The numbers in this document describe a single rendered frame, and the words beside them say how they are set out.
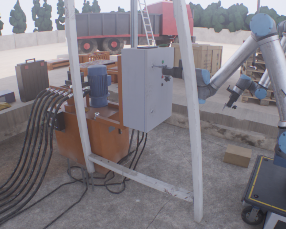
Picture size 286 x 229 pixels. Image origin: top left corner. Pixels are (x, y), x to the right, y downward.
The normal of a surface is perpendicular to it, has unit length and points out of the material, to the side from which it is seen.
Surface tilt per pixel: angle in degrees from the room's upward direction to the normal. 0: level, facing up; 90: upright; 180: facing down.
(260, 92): 94
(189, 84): 93
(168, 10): 86
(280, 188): 0
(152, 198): 0
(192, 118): 93
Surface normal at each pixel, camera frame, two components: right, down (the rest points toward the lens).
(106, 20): 0.39, 0.35
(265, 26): -0.72, 0.15
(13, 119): 0.83, 0.22
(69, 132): -0.49, 0.33
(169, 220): 0.00, -0.92
